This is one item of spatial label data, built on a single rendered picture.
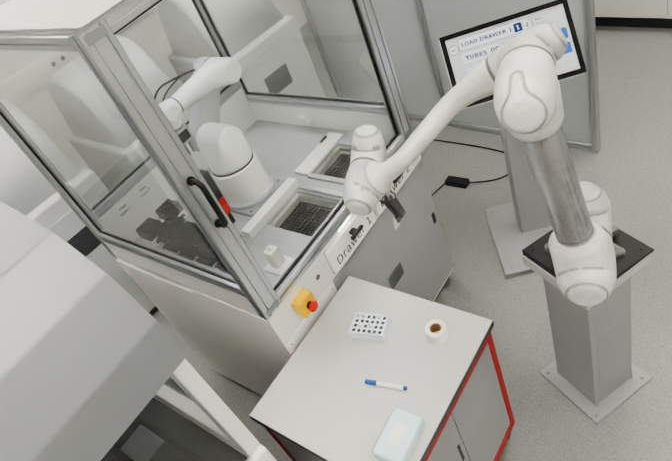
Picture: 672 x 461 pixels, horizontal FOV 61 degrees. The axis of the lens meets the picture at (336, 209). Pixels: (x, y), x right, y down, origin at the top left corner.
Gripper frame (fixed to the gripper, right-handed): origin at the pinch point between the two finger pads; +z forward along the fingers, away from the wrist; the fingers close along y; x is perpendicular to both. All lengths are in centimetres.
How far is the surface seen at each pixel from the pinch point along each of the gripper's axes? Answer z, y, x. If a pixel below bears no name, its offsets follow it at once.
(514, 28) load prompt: -19, -10, -97
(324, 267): 12.7, 13.8, 19.8
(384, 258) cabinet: 39.4, 8.1, -9.1
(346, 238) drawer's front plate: 10.5, 12.3, 6.2
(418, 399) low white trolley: 14, -38, 47
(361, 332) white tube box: 16.1, -10.5, 35.0
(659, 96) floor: 89, -61, -217
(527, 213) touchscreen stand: 77, -27, -88
